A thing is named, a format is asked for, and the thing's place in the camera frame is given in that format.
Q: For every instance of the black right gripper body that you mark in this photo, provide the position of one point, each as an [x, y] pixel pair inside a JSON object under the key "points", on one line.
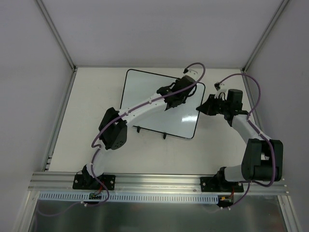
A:
{"points": [[212, 106]]}

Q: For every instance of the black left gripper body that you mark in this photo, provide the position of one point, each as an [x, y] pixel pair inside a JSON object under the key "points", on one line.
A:
{"points": [[175, 101]]}

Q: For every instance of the white whiteboard with black frame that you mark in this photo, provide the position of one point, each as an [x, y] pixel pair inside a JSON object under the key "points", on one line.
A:
{"points": [[180, 121]]}

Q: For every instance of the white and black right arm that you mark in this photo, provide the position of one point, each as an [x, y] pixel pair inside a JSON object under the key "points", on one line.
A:
{"points": [[263, 157]]}

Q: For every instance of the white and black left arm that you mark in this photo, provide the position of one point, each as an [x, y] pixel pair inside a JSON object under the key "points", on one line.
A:
{"points": [[113, 127]]}

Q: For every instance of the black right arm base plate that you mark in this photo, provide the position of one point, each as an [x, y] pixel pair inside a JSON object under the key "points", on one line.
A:
{"points": [[213, 184]]}

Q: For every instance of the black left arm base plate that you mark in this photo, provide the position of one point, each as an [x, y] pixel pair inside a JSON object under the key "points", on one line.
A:
{"points": [[81, 183]]}

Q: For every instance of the right aluminium frame post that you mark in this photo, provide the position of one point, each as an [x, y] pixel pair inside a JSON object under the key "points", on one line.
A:
{"points": [[267, 31]]}

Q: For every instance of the aluminium frame post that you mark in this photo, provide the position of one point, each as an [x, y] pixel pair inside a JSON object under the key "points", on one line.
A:
{"points": [[42, 8], [267, 31]]}

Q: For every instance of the aluminium mounting rail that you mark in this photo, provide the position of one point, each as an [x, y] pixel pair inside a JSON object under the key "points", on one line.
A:
{"points": [[144, 183]]}

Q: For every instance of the left aluminium frame post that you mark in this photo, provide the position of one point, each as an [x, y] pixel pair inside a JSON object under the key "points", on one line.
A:
{"points": [[42, 8]]}

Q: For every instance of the white slotted cable duct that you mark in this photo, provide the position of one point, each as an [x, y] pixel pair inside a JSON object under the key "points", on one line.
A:
{"points": [[129, 197]]}

